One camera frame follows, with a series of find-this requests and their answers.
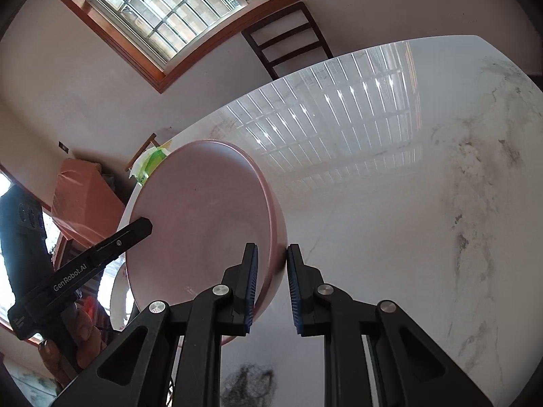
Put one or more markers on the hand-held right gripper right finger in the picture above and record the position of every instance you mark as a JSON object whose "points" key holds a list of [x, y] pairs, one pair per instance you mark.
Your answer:
{"points": [[295, 288]]}

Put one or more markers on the light wooden chair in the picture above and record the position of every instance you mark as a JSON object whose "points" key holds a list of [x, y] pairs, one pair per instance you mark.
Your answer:
{"points": [[142, 152]]}

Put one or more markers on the dark wooden chair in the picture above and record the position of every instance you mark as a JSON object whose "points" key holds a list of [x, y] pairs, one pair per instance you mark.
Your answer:
{"points": [[292, 29]]}

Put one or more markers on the green tissue pack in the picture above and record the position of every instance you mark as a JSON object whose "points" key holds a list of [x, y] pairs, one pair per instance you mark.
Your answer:
{"points": [[150, 163]]}

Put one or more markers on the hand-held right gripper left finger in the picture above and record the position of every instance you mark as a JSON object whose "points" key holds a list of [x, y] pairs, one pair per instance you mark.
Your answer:
{"points": [[250, 280]]}

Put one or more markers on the orange cloth cover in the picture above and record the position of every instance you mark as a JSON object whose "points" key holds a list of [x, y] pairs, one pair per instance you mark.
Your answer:
{"points": [[85, 195]]}

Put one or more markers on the pink bowl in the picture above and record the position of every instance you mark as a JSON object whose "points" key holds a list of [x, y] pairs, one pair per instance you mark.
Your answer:
{"points": [[199, 220]]}

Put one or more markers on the large barred window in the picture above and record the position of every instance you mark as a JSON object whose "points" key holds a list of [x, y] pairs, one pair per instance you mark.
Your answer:
{"points": [[169, 8]]}

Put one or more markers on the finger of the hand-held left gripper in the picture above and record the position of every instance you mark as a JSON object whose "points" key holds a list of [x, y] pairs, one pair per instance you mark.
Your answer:
{"points": [[118, 243]]}

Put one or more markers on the black wall switch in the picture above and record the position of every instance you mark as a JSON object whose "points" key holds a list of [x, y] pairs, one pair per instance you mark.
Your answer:
{"points": [[63, 146]]}

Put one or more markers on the person's left hand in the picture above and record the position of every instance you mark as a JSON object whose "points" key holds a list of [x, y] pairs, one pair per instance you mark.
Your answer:
{"points": [[87, 330]]}

